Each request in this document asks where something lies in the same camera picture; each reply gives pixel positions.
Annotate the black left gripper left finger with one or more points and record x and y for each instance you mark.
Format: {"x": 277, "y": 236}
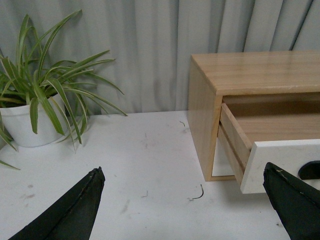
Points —
{"x": 72, "y": 216}

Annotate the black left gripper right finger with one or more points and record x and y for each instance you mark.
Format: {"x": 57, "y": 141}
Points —
{"x": 296, "y": 202}

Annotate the white top drawer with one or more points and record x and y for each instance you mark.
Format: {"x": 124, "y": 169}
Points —
{"x": 286, "y": 134}

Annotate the white drawer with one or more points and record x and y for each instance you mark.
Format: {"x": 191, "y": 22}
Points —
{"x": 286, "y": 134}
{"x": 226, "y": 163}

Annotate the white bottom drawer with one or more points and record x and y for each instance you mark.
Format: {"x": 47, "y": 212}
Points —
{"x": 226, "y": 163}

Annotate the wooden drawer cabinet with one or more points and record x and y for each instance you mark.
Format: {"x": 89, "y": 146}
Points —
{"x": 244, "y": 78}

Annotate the left spider plant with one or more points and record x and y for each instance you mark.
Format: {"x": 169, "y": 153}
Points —
{"x": 43, "y": 102}

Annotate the grey curtain backdrop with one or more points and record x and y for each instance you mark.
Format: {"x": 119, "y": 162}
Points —
{"x": 151, "y": 41}

